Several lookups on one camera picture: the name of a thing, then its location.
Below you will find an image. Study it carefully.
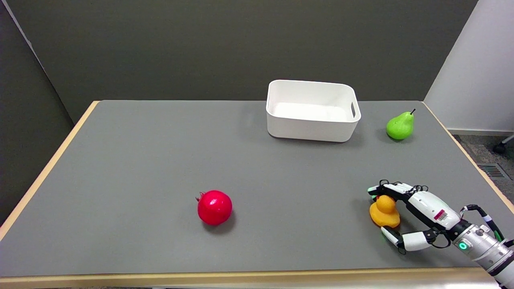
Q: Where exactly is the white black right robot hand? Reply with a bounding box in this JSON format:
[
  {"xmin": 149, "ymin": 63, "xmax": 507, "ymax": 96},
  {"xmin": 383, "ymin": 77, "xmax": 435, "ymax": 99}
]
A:
[{"xmin": 367, "ymin": 180, "xmax": 468, "ymax": 255}]

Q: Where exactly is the yellow rubber duck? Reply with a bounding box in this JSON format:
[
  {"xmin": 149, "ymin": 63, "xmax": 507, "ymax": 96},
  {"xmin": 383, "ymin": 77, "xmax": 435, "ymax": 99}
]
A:
[{"xmin": 369, "ymin": 195, "xmax": 401, "ymax": 228}]

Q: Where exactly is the floor vent grille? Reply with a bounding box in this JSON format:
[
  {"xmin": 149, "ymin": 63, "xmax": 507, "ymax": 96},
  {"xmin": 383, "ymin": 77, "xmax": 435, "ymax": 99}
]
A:
[{"xmin": 477, "ymin": 164, "xmax": 507, "ymax": 179}]

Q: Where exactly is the green pear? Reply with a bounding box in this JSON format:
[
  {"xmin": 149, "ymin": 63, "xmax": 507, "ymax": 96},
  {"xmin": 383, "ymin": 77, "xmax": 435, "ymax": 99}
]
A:
[{"xmin": 386, "ymin": 108, "xmax": 416, "ymax": 140}]

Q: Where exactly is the black chair caster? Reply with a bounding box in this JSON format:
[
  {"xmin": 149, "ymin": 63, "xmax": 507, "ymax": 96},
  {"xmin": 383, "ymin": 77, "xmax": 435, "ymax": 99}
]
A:
[{"xmin": 493, "ymin": 136, "xmax": 514, "ymax": 154}]

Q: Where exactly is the white plastic bin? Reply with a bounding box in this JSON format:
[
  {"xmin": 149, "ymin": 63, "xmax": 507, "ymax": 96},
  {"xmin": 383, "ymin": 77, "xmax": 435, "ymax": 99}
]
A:
[{"xmin": 266, "ymin": 79, "xmax": 361, "ymax": 143}]

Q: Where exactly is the red pomegranate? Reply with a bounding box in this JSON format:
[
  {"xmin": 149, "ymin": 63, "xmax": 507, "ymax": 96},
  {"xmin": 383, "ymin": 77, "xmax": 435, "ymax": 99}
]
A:
[{"xmin": 196, "ymin": 190, "xmax": 233, "ymax": 226}]

